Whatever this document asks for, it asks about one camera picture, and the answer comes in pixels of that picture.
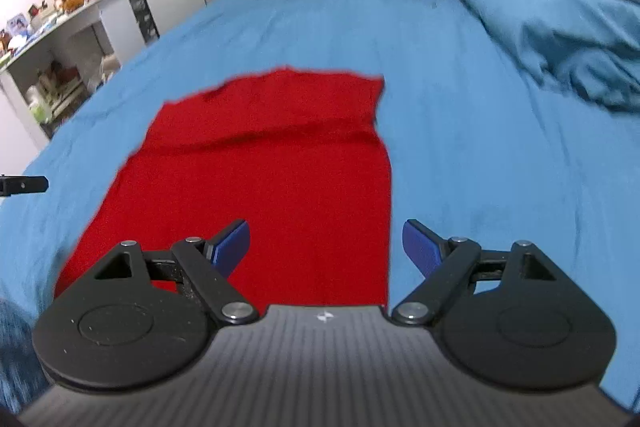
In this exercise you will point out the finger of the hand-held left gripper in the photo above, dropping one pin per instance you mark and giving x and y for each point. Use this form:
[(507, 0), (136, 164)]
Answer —
[(25, 184)]

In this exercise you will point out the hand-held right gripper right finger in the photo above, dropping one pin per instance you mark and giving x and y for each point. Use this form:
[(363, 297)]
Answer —
[(421, 249)]

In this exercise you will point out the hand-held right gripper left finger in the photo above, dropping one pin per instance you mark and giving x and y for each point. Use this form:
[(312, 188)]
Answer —
[(231, 248)]

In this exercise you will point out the red cloth garment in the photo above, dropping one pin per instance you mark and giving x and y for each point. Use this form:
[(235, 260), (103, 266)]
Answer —
[(260, 187)]

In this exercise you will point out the bed with blue sheet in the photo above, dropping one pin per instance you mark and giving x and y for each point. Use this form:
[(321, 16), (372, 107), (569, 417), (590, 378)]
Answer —
[(450, 147)]

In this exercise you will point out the blurred blue denim cloth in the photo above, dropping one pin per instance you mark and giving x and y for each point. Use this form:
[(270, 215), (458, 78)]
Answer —
[(15, 352)]

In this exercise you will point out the white shelf unit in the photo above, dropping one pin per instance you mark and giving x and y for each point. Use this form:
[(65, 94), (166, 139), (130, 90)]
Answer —
[(87, 24)]

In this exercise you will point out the orange plush toy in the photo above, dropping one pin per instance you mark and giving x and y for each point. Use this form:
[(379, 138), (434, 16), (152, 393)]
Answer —
[(73, 1)]

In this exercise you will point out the crumpled blue duvet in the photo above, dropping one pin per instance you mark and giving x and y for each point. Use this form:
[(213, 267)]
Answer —
[(545, 27)]

